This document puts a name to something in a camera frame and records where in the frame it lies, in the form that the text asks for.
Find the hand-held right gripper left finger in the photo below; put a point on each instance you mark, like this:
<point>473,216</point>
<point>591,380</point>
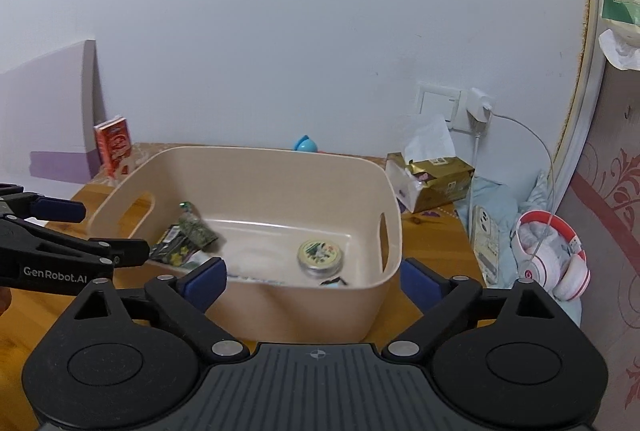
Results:
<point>202,281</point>

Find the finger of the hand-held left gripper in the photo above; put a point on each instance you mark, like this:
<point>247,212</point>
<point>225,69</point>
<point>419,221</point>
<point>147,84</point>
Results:
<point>90,248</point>
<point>55,210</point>

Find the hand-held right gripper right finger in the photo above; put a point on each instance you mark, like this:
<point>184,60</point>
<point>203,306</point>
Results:
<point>425,283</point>

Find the long cartoon printed box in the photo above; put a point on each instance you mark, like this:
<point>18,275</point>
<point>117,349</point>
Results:
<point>172,252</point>

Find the beige plastic storage bin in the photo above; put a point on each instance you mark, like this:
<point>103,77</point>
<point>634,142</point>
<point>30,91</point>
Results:
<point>250,306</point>

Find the round metal tin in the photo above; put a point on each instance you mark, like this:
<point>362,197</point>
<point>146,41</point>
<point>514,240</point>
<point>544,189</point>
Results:
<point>320,257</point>

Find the pale rectangular phone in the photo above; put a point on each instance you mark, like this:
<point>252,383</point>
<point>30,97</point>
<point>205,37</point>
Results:
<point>486,243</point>

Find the red drink carton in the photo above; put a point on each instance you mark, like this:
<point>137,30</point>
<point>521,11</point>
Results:
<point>115,146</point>

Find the white purple board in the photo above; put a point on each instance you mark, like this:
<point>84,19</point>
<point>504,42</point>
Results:
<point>45,111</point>

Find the gold tissue pack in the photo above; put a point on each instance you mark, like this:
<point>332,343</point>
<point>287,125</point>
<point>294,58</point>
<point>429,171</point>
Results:
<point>435,183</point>

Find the light blue quilt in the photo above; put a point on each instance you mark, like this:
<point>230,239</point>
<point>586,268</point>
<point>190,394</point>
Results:
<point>500,196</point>

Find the white red headphones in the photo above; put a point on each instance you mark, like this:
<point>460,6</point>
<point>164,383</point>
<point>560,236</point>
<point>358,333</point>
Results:
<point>545,266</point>

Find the blue round toy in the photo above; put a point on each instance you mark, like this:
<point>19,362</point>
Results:
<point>307,145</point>

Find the white plug charger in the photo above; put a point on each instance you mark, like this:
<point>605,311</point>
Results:
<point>479,106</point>

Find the floral patterned headboard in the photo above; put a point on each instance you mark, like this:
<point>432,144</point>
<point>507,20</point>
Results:
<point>610,211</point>

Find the white wall switch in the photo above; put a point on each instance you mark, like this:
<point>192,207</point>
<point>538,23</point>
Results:
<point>439,106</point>

